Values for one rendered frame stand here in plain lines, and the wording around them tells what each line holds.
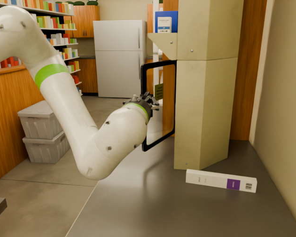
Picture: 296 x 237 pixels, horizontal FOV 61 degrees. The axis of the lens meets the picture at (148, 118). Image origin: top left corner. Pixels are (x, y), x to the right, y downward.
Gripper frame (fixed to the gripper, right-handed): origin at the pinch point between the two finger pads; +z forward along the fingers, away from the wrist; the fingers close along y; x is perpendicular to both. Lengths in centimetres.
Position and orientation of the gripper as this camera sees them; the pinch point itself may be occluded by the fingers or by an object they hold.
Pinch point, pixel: (146, 97)
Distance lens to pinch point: 97.5
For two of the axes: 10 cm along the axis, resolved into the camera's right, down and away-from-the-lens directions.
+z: 1.5, -3.2, 9.4
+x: 0.0, 9.5, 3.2
